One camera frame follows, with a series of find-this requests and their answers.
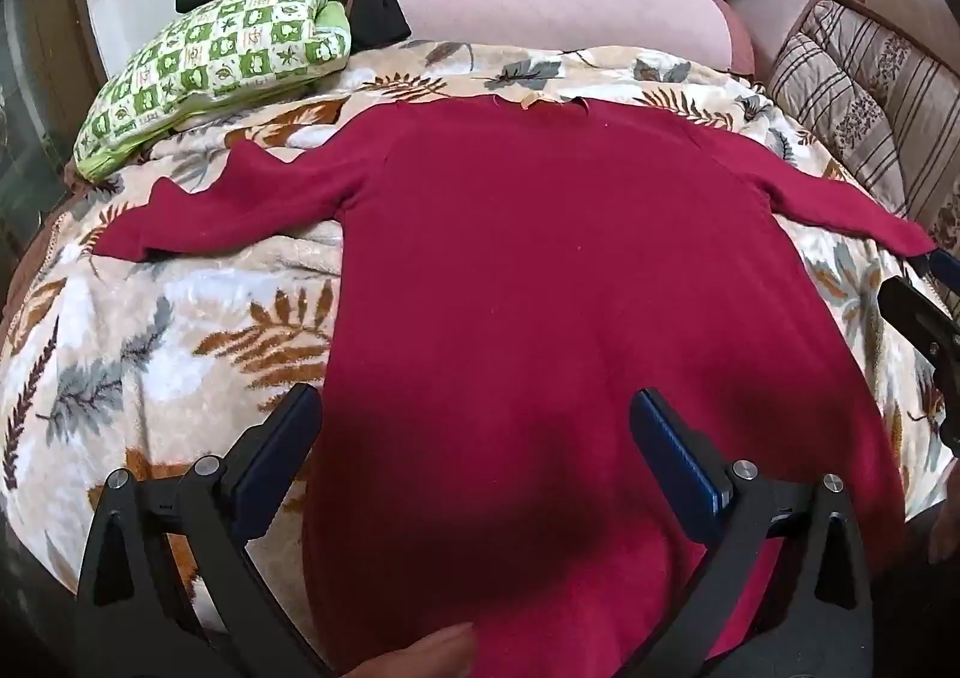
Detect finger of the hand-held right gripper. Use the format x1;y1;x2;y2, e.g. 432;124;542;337
877;277;960;371
910;250;960;308

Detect green checkered pillow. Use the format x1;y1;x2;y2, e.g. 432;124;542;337
73;0;353;184

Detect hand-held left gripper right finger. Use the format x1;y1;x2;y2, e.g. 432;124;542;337
630;389;875;678

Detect red long-sleeved sweater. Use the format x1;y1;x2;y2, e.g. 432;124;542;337
97;94;938;678

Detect leaf-print fleece blanket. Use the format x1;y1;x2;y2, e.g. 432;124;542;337
0;37;960;649

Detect pink cushion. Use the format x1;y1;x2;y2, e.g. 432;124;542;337
386;0;755;75

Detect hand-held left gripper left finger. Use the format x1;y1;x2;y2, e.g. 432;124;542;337
75;384;331;678

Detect person's left hand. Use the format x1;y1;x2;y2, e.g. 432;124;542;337
330;622;477;678

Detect brown striped cushion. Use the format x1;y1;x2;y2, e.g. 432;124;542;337
766;0;960;251

